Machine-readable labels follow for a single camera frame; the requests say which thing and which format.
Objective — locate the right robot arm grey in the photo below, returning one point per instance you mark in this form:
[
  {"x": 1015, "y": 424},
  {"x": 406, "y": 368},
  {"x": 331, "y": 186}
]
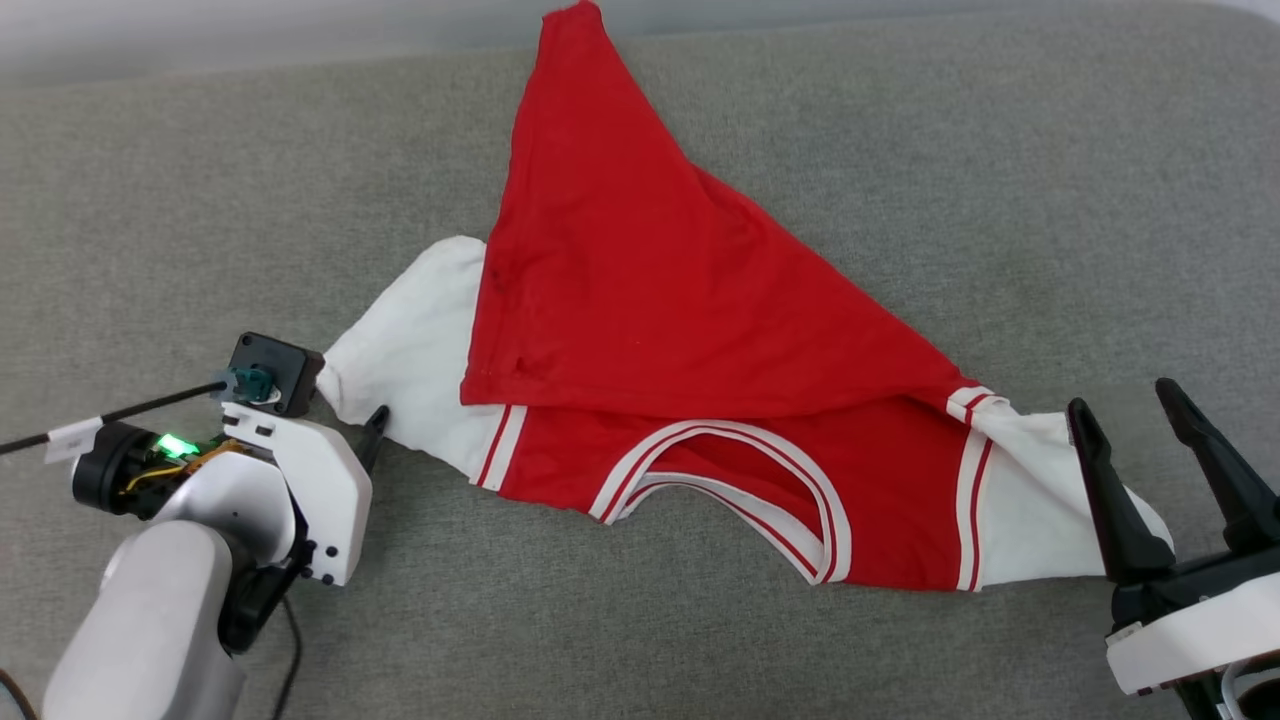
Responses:
[{"x": 1250, "y": 700}]

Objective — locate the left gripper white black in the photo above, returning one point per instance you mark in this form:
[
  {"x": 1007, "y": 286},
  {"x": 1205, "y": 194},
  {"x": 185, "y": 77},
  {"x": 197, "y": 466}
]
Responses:
[{"x": 325, "y": 500}]

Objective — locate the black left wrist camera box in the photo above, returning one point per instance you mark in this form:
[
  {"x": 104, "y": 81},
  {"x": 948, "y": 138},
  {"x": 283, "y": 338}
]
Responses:
[{"x": 280, "y": 370}]

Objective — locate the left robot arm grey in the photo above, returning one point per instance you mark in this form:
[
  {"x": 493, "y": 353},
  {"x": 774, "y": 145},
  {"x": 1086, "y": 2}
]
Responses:
[{"x": 150, "y": 620}]

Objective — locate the red and white shirt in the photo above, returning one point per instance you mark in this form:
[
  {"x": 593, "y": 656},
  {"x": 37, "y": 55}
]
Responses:
[{"x": 650, "y": 300}]

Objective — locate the grey fabric sofa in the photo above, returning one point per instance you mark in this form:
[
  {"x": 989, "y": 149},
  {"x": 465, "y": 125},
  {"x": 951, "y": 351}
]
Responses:
[{"x": 900, "y": 150}]

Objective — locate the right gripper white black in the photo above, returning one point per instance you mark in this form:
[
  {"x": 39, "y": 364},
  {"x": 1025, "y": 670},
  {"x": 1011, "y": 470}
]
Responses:
[{"x": 1200, "y": 625}]

